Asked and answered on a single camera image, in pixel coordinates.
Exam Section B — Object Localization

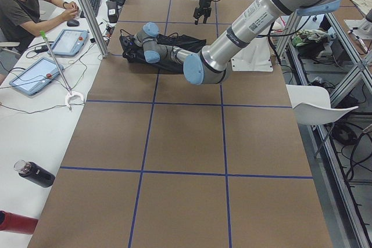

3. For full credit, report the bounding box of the reacher grabber stick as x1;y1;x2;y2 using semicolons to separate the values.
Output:
40;31;84;111

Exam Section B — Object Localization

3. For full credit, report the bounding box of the black computer mouse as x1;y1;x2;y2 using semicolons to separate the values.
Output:
66;19;80;27

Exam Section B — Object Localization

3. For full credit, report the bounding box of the black keyboard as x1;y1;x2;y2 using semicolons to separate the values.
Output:
80;0;103;19

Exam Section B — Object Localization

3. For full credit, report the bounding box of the red bottle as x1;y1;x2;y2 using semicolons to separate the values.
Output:
1;211;38;235

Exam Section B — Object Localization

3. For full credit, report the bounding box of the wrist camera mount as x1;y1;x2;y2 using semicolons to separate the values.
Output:
119;28;137;55

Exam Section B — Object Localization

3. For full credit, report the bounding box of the black printed t-shirt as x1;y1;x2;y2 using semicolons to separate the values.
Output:
123;33;207;74

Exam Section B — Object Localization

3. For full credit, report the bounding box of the black water bottle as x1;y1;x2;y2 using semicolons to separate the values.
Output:
13;160;55;188

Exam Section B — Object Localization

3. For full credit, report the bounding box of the pile of clothes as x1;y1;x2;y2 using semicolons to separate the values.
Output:
291;29;334;59

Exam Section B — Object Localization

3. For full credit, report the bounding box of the white pedestal column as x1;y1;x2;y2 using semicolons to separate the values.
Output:
245;38;271;59

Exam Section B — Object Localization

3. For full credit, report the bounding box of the aluminium frame post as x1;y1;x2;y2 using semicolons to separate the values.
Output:
78;0;108;58

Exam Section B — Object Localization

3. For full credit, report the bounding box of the white chair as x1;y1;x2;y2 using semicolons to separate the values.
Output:
286;84;358;125

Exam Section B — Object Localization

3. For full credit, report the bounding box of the black box with label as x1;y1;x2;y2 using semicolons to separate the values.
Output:
106;1;119;23

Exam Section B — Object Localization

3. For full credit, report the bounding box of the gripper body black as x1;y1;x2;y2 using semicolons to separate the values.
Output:
199;0;212;10

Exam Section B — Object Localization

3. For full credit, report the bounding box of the near teach pendant tablet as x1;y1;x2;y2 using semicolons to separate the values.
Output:
9;57;59;96

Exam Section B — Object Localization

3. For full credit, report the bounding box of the far teach pendant tablet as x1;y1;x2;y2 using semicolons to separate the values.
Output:
51;29;88;57

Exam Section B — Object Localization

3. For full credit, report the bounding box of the teach pendant tablet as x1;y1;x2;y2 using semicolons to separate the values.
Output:
51;29;88;57
9;57;59;96

